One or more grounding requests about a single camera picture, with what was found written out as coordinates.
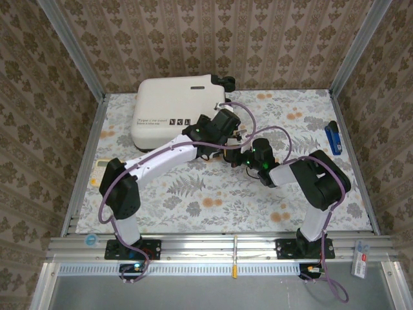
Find white hard-shell suitcase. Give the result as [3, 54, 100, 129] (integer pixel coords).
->
[130, 73, 238, 152]

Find floral tablecloth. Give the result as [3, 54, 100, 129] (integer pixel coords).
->
[76, 89, 372, 234]

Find blue stapler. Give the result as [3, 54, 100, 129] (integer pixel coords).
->
[324, 121, 343, 156]

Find yellow calculator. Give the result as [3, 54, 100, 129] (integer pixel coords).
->
[90, 158, 112, 188]

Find small circuit board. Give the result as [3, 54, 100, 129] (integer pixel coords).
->
[299, 263, 323, 278]
[119, 263, 146, 275]

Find grey metal shelf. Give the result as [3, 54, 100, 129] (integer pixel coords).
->
[30, 261, 413, 310]

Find clear plastic labelled packet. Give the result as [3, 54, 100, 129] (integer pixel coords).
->
[350, 240, 371, 278]

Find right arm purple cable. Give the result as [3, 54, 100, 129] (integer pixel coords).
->
[238, 126, 351, 304]

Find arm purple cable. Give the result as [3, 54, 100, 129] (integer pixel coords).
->
[238, 126, 351, 304]
[98, 101, 257, 285]

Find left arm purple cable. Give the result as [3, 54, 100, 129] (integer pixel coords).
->
[98, 101, 257, 285]

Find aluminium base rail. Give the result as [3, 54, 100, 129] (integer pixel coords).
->
[45, 234, 401, 263]

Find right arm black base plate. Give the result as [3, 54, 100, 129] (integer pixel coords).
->
[276, 237, 336, 260]

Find yellow-handled tool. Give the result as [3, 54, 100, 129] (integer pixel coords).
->
[232, 235, 240, 279]

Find white slotted cable duct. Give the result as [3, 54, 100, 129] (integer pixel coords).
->
[57, 263, 301, 276]

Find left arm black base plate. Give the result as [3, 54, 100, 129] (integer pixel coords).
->
[103, 239, 162, 261]

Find aluminium table side rail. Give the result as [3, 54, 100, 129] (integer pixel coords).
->
[61, 93, 107, 238]
[328, 90, 381, 236]

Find aluminium frame post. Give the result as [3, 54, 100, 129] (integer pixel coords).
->
[35, 0, 106, 99]
[329, 0, 393, 96]

